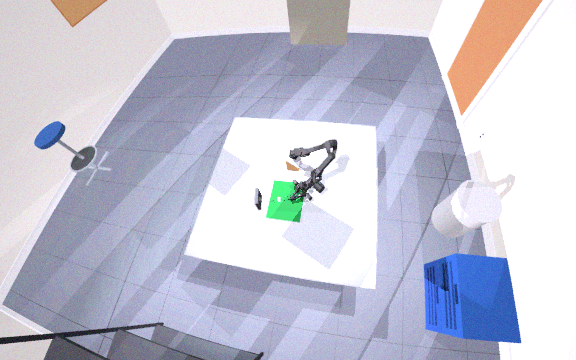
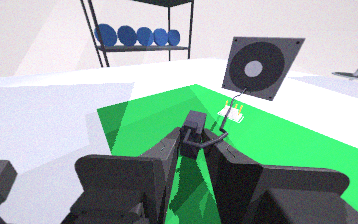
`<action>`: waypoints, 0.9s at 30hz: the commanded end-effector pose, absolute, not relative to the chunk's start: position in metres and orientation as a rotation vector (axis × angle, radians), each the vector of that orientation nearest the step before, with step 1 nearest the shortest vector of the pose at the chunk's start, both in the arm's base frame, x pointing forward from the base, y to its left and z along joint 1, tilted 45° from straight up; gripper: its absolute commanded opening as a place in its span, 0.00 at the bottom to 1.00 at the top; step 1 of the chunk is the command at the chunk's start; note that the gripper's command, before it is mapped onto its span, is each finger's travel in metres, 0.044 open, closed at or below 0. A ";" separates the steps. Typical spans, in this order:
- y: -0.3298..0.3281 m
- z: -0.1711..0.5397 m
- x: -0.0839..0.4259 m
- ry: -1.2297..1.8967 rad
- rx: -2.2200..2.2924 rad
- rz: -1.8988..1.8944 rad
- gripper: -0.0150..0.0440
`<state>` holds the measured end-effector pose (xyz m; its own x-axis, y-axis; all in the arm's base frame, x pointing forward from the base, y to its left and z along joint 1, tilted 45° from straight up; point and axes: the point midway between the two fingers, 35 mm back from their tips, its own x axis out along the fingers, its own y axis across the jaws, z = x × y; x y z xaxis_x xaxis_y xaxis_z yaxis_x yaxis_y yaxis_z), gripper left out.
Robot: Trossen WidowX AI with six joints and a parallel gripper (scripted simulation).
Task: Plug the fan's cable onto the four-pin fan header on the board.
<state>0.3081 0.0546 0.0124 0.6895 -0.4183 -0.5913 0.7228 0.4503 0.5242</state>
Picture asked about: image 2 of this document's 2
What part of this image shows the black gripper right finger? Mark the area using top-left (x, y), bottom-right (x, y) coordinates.
top-left (203, 139), bottom-right (350, 224)

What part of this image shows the green circuit board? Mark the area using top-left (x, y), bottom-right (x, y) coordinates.
top-left (96, 84), bottom-right (358, 224)

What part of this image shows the grey square fan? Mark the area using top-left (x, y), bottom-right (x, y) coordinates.
top-left (221, 36), bottom-right (306, 101)

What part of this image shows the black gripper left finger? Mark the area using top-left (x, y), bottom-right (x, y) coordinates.
top-left (74, 127), bottom-right (181, 224)

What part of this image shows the black cable with plug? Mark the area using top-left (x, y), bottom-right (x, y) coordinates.
top-left (180, 88), bottom-right (247, 160)

